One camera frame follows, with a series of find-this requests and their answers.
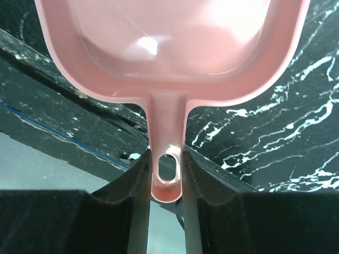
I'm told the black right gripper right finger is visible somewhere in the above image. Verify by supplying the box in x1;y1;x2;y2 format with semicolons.
182;153;338;253

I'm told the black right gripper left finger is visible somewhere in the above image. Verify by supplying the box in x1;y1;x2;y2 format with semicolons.
1;150;151;253

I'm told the pink dustpan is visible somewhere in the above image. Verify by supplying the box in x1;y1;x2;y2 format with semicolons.
35;1;310;203

